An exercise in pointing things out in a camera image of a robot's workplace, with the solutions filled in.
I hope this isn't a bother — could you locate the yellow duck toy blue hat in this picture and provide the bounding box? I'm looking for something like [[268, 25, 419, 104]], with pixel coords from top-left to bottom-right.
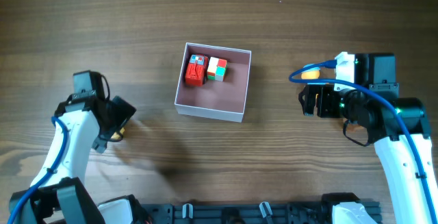
[[301, 66, 320, 79]]

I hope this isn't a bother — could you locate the black mounting rail base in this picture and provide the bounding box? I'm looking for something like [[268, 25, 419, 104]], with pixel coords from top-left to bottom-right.
[[136, 196, 382, 224]]

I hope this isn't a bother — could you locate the yellow toy wheel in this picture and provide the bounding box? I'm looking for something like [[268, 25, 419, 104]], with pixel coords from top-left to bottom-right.
[[109, 127, 125, 142]]

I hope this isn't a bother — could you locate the red toy truck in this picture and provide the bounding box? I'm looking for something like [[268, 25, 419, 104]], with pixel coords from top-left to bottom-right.
[[185, 54, 209, 86]]

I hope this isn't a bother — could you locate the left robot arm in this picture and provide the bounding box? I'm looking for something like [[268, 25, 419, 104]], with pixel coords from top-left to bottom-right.
[[8, 71, 148, 223]]

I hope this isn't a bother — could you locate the small colourful puzzle cube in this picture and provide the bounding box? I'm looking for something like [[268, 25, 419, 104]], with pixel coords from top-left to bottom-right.
[[207, 57, 228, 82]]

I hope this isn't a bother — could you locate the right blue cable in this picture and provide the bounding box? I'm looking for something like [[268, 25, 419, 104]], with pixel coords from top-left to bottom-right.
[[288, 59, 438, 224]]

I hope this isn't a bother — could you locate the left blue cable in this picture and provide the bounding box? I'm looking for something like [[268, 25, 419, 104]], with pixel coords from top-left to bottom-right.
[[6, 115, 70, 224]]

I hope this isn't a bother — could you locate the blue cable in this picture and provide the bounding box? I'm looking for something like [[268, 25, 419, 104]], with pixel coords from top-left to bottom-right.
[[288, 59, 438, 224], [6, 115, 70, 224]]

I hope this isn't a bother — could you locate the brown plush capybara toy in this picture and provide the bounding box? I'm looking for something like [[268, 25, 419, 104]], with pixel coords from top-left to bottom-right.
[[343, 119, 364, 132]]

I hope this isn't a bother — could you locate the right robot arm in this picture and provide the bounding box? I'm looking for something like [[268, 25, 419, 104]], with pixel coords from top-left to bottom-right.
[[289, 51, 437, 223]]

